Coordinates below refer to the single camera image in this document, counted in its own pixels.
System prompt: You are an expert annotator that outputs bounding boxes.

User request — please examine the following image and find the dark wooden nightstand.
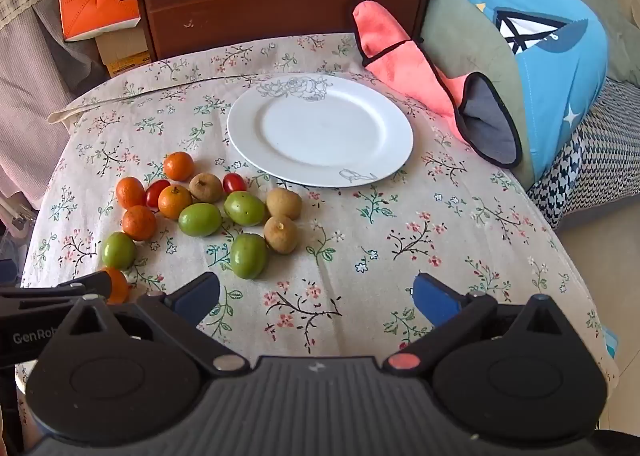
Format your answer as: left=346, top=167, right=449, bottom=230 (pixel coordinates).
left=117, top=0, right=448, bottom=62

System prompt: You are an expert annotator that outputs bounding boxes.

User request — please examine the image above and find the floral tablecloth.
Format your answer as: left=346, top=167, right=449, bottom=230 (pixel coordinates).
left=15, top=34, right=621, bottom=387

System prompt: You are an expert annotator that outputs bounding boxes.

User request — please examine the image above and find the green jujube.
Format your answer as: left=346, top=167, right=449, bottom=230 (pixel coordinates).
left=223, top=191, right=266, bottom=226
left=230, top=233, right=268, bottom=280
left=102, top=231, right=137, bottom=270
left=178, top=203, right=223, bottom=237

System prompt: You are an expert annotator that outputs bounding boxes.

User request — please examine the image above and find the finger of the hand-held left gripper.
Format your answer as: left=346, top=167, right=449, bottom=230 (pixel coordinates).
left=0, top=270, right=114, bottom=318

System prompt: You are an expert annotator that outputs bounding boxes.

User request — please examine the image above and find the white plate with flower print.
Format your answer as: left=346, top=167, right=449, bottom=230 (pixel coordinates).
left=227, top=74, right=415, bottom=188

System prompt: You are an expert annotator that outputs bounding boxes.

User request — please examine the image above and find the pink and grey cloth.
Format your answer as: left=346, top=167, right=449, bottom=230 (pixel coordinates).
left=352, top=0, right=523, bottom=168

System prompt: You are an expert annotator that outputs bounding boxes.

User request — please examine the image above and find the houndstooth blanket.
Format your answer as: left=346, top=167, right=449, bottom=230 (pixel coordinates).
left=525, top=76, right=640, bottom=232

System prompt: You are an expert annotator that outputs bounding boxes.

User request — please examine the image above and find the small brown kiwi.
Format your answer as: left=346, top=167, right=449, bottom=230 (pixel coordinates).
left=265, top=187, right=303, bottom=221

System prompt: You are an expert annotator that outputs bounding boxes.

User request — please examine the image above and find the small orange mandarin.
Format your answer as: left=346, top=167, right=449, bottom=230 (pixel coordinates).
left=158, top=185, right=193, bottom=220
left=122, top=205, right=157, bottom=241
left=163, top=151, right=195, bottom=182
left=116, top=177, right=146, bottom=209
left=100, top=266, right=132, bottom=305

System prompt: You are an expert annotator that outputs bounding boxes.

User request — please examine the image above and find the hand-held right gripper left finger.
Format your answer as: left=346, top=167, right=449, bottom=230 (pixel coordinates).
left=65, top=272, right=251, bottom=377

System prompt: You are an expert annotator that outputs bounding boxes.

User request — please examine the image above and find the brown cardboard box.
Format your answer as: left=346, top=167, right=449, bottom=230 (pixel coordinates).
left=95, top=26, right=153, bottom=80

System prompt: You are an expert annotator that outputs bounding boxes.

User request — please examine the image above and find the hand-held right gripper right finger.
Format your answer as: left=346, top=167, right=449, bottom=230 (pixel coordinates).
left=382, top=273, right=576, bottom=377

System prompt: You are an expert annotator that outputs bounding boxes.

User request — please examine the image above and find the brown longan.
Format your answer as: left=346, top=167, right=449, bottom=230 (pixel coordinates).
left=263, top=215, right=299, bottom=254

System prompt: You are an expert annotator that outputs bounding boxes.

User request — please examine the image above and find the pale checked garment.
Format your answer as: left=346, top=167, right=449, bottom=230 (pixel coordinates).
left=0, top=1, right=108, bottom=209

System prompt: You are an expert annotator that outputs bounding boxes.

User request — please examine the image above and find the brown kiwi fruit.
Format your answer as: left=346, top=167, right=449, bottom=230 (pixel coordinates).
left=189, top=173, right=224, bottom=204

